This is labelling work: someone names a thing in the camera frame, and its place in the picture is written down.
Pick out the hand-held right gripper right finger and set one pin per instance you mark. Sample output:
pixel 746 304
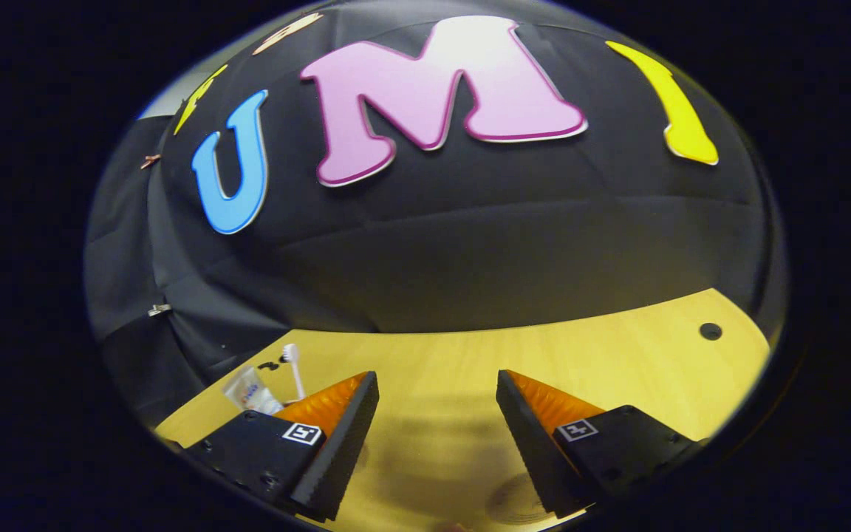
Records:
pixel 525 436

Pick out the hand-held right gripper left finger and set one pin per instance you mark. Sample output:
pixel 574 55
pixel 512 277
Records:
pixel 351 436

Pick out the round cork coaster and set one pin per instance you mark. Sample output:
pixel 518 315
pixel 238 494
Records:
pixel 510 502

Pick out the white toothbrush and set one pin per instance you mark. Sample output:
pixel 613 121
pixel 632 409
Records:
pixel 294 373

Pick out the white toothpaste tube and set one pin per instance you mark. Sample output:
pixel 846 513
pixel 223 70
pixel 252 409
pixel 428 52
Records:
pixel 252 395

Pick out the wooden desktop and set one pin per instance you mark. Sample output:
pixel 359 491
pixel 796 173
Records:
pixel 455 384

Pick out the black backdrop cloth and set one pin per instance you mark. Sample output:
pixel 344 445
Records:
pixel 470 244

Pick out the silver clip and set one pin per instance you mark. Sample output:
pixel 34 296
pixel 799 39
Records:
pixel 159 309

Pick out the copper clip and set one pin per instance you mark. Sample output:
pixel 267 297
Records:
pixel 150 160

